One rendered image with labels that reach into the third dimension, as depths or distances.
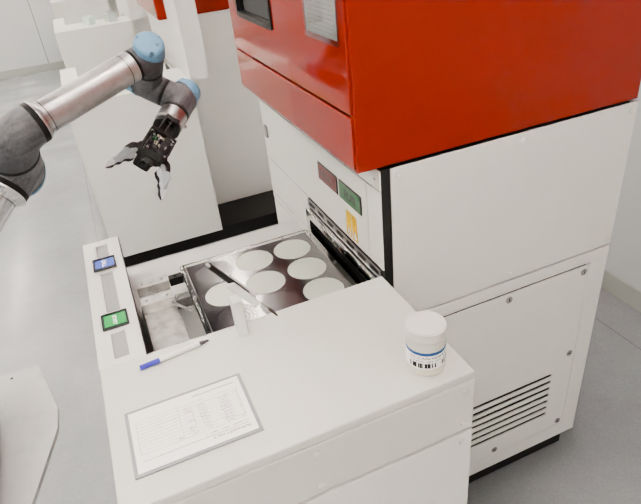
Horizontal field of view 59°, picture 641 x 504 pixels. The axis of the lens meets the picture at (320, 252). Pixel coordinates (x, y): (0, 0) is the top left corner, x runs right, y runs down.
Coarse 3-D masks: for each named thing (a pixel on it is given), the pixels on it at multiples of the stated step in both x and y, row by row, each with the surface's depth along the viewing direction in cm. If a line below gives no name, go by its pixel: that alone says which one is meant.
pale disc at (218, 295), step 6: (216, 288) 142; (222, 288) 141; (210, 294) 140; (216, 294) 139; (222, 294) 139; (228, 294) 139; (234, 294) 139; (210, 300) 137; (216, 300) 137; (222, 300) 137; (228, 300) 137
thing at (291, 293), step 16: (304, 240) 157; (224, 256) 154; (304, 256) 150; (320, 256) 150; (192, 272) 149; (208, 272) 148; (224, 272) 148; (240, 272) 147; (256, 272) 146; (336, 272) 142; (208, 288) 142; (288, 288) 139; (208, 304) 136; (272, 304) 134; (288, 304) 133; (208, 320) 131; (224, 320) 130
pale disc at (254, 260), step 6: (252, 252) 155; (258, 252) 154; (264, 252) 154; (240, 258) 153; (246, 258) 152; (252, 258) 152; (258, 258) 152; (264, 258) 151; (270, 258) 151; (240, 264) 150; (246, 264) 150; (252, 264) 149; (258, 264) 149; (264, 264) 149; (246, 270) 147; (252, 270) 147
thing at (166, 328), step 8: (160, 312) 139; (168, 312) 138; (176, 312) 138; (152, 320) 136; (160, 320) 136; (168, 320) 136; (176, 320) 135; (152, 328) 134; (160, 328) 133; (168, 328) 133; (176, 328) 133; (184, 328) 132; (152, 336) 131; (160, 336) 131; (168, 336) 130; (176, 336) 130; (184, 336) 130; (152, 344) 129; (160, 344) 128; (168, 344) 128; (176, 344) 128
